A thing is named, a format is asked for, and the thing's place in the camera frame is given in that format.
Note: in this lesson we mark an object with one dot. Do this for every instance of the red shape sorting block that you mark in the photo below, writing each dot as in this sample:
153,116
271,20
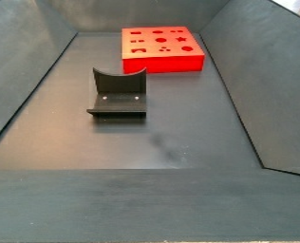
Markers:
162,49

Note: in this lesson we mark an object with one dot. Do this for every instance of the black curved fixture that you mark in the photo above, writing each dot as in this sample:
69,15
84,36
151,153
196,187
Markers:
121,93

